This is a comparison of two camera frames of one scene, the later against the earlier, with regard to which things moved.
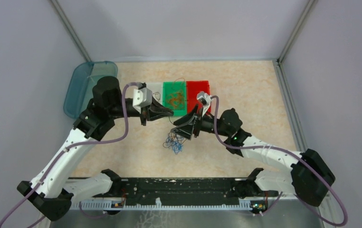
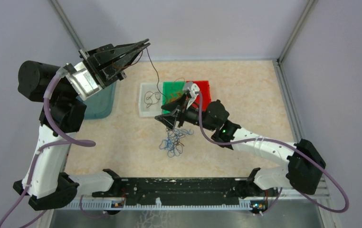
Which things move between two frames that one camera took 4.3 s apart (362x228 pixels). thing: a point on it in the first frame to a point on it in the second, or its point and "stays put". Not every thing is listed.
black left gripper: (148, 112) to (105, 74)
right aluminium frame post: (309, 6) stays put
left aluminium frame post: (66, 21) stays put
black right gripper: (186, 131) to (177, 105)
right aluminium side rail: (296, 134) stays put
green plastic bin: (174, 97) stays put
